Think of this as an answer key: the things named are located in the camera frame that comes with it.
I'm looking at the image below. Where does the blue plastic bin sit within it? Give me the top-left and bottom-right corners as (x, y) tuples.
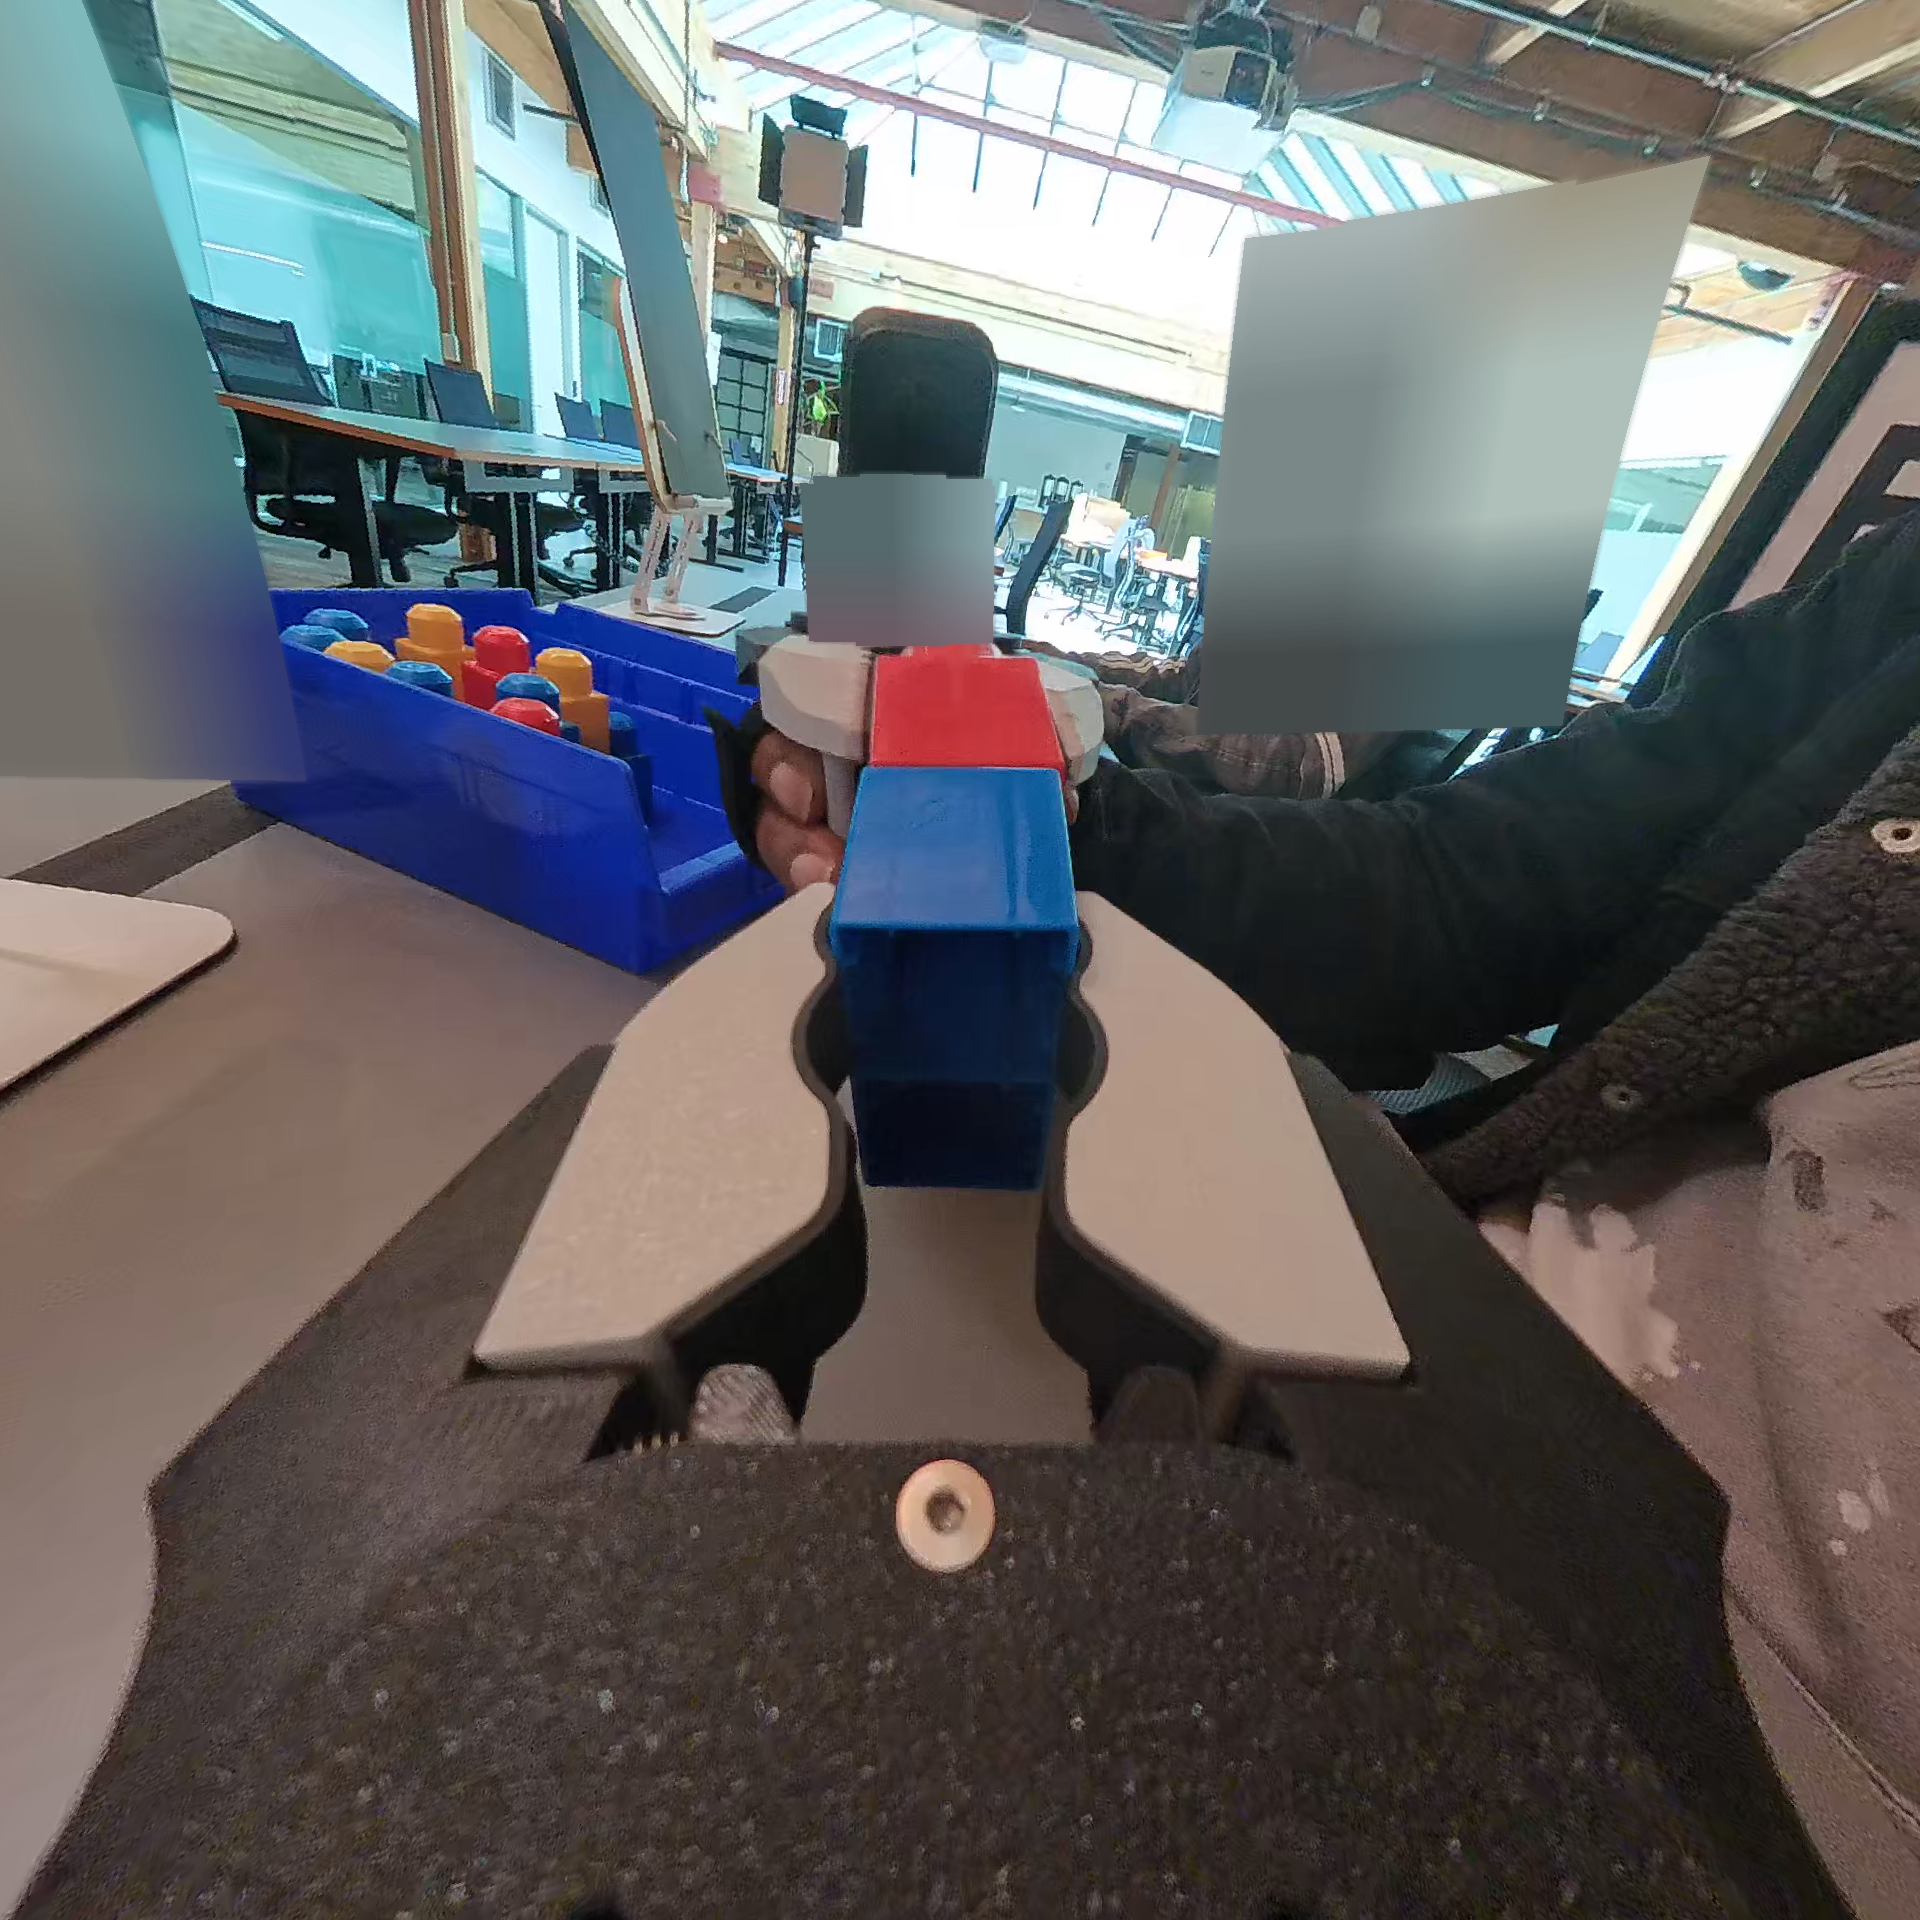
(230, 586), (788, 977)

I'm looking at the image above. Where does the person's right forearm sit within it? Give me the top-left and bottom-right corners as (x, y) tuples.
(1071, 511), (1920, 1096)

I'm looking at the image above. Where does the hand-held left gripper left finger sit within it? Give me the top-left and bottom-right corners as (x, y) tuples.
(468, 882), (876, 1433)

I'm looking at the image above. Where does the black office chair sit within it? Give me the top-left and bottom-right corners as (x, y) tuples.
(195, 297), (452, 591)

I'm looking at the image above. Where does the ceiling mounted projector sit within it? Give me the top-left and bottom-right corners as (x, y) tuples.
(1154, 8), (1298, 154)

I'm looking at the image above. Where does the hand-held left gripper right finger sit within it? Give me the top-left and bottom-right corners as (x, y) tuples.
(1043, 891), (1414, 1403)

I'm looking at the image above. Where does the long wooden desk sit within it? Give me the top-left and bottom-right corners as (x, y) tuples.
(218, 393), (647, 591)

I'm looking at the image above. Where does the blue mega block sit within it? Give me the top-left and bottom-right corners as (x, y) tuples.
(827, 767), (1086, 1194)

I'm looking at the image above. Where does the wooden support post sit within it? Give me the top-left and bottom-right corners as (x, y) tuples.
(406, 0), (484, 385)

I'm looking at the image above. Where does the LED panel light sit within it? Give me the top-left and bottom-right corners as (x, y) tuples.
(756, 97), (869, 437)

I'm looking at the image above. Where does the red mega block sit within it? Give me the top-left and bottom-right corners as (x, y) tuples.
(867, 648), (1070, 783)

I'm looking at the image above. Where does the grey printed shirt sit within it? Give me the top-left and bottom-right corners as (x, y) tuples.
(1476, 1043), (1920, 1920)

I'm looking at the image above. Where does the black framed panel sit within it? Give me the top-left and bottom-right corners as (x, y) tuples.
(1627, 293), (1920, 707)

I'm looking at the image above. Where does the dark fleece jacket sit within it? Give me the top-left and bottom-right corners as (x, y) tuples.
(1417, 737), (1920, 1209)

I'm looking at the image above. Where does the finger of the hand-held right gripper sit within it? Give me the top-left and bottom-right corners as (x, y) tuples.
(1039, 667), (1109, 786)
(754, 637), (876, 817)

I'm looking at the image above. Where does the pile of assorted building blocks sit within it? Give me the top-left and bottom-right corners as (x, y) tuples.
(282, 600), (650, 812)

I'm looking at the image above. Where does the black desk cable strip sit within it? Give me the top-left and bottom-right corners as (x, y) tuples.
(7, 785), (289, 890)

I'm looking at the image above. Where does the person's right hand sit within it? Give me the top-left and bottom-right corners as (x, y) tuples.
(750, 732), (850, 890)

